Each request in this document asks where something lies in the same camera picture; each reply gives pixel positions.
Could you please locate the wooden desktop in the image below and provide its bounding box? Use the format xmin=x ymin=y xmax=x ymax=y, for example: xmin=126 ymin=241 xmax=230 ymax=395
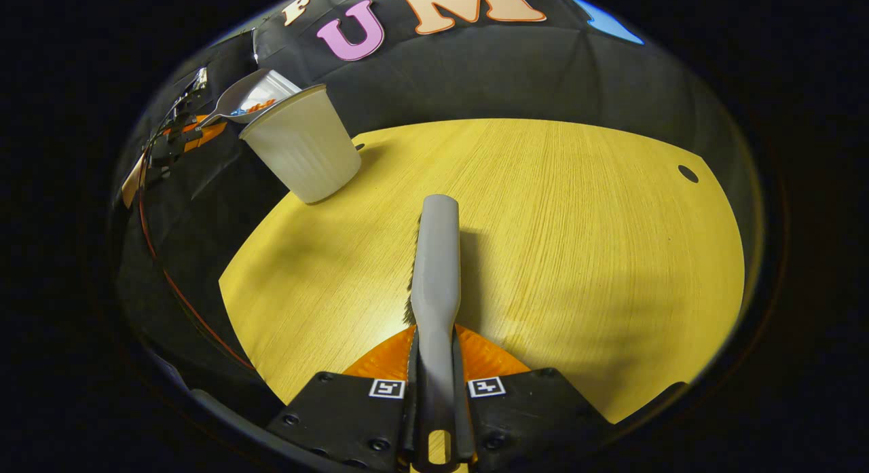
xmin=219 ymin=118 xmax=746 ymax=425

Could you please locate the thin red cable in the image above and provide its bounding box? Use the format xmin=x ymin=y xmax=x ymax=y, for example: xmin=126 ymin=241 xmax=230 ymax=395
xmin=138 ymin=144 xmax=257 ymax=372

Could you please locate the small grey broom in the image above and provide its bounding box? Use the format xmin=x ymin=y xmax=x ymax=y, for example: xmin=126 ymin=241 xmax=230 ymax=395
xmin=405 ymin=194 xmax=476 ymax=471

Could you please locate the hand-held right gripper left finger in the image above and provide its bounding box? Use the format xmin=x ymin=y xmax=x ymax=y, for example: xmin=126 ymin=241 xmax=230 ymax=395
xmin=267 ymin=325 xmax=416 ymax=471

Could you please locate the grey plastic dustpan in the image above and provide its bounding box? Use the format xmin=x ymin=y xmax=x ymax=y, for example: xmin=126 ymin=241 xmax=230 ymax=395
xmin=197 ymin=69 xmax=303 ymax=125

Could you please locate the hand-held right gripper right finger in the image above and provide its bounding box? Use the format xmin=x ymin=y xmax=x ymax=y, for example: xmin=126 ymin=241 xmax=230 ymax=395
xmin=451 ymin=325 xmax=613 ymax=471

